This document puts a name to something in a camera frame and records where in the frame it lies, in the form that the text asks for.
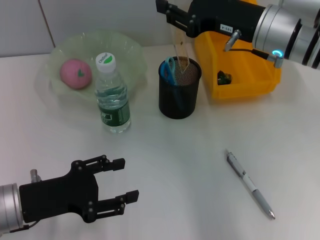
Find black mesh pen holder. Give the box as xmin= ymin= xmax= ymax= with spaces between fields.
xmin=157 ymin=56 xmax=203 ymax=120

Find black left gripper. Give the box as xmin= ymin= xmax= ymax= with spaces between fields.
xmin=18 ymin=154 xmax=140 ymax=224

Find translucent green fruit plate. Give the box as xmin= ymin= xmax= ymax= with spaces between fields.
xmin=37 ymin=30 xmax=149 ymax=111

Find pink toy peach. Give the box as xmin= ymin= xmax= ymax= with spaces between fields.
xmin=59 ymin=58 xmax=94 ymax=90

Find clear green-label water bottle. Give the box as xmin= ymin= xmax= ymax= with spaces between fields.
xmin=94 ymin=52 xmax=132 ymax=134

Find green plastic wrapper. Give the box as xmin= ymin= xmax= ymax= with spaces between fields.
xmin=216 ymin=70 xmax=234 ymax=86

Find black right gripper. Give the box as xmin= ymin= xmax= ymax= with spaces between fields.
xmin=155 ymin=0 xmax=267 ymax=43

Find clear plastic ruler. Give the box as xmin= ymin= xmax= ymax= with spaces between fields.
xmin=169 ymin=22 xmax=191 ymax=74

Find grey right arm cable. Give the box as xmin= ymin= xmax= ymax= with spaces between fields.
xmin=222 ymin=29 xmax=286 ymax=69

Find white grey pen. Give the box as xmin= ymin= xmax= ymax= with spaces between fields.
xmin=225 ymin=148 xmax=277 ymax=221

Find yellow plastic bin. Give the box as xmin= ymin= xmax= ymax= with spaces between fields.
xmin=193 ymin=31 xmax=283 ymax=102

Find blue teal scissors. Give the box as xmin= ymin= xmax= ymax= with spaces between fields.
xmin=159 ymin=56 xmax=186 ymax=111

